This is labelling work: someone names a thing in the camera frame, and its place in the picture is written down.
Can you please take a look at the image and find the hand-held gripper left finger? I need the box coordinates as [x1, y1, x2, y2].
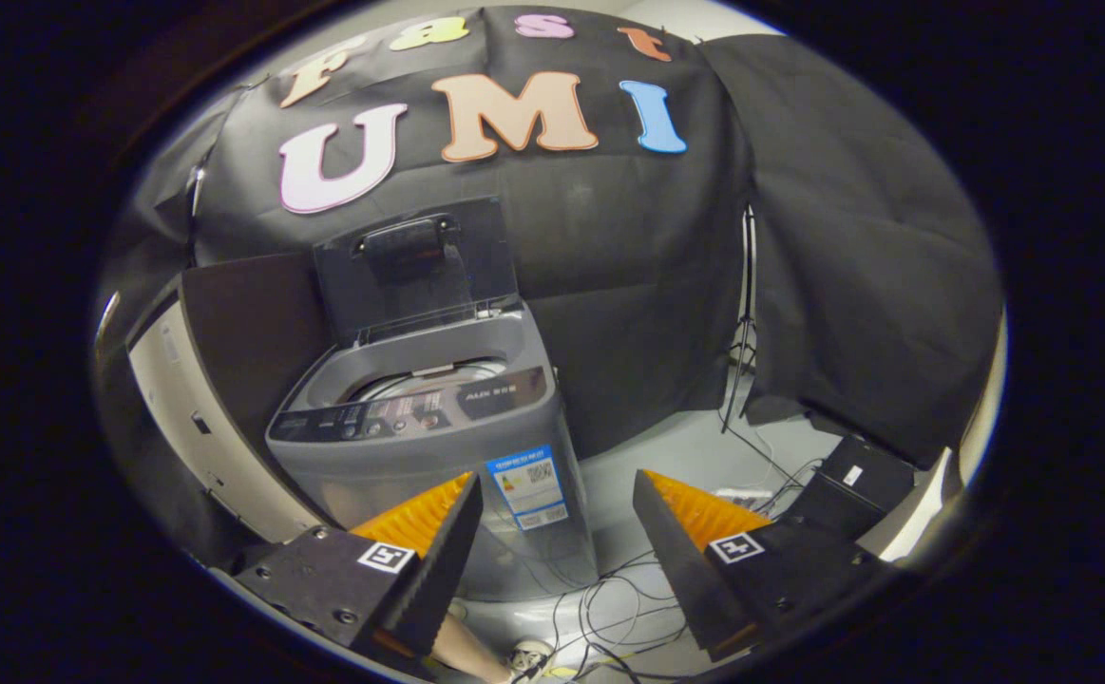
[234, 472, 484, 671]

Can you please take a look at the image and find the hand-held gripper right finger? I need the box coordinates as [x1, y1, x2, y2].
[633, 469, 895, 663]

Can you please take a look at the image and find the grey washing machine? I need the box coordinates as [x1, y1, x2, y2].
[265, 304, 600, 601]

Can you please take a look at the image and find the dark washing machine lid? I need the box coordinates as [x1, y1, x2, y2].
[313, 197, 524, 348]

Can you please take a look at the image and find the person's leg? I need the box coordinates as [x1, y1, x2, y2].
[433, 613, 515, 684]

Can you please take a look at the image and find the person's white shoe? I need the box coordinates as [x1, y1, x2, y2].
[509, 638, 558, 681]

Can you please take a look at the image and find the black box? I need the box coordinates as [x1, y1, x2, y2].
[780, 435, 916, 542]

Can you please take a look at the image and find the black light stand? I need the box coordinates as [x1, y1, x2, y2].
[718, 204, 762, 433]

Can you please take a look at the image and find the black backdrop cloth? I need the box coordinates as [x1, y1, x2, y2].
[129, 8, 1004, 466]

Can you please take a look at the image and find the white and dark cabinet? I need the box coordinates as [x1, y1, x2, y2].
[124, 249, 344, 547]

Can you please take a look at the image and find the tangle of floor cables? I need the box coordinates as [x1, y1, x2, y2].
[514, 532, 800, 681]

